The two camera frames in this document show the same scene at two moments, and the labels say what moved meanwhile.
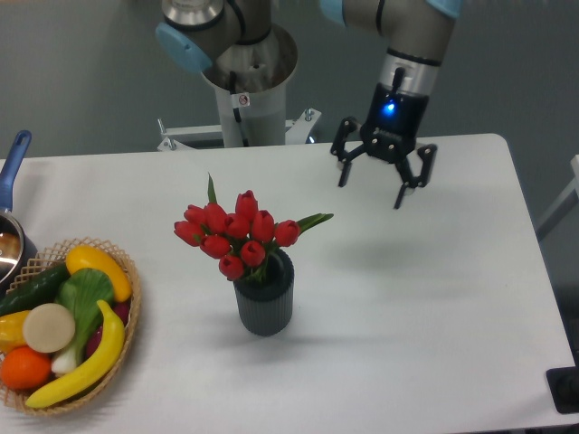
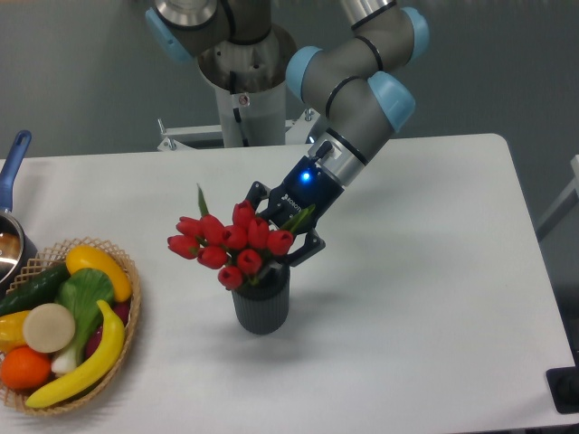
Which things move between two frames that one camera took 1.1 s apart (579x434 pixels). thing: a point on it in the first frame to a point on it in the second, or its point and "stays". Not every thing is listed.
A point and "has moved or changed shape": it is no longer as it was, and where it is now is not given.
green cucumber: (38, 289) stays
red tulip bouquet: (242, 240) has moved or changed shape
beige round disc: (49, 328) stays
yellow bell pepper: (12, 330) stays
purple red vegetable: (122, 309) stays
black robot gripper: (389, 133) to (306, 185)
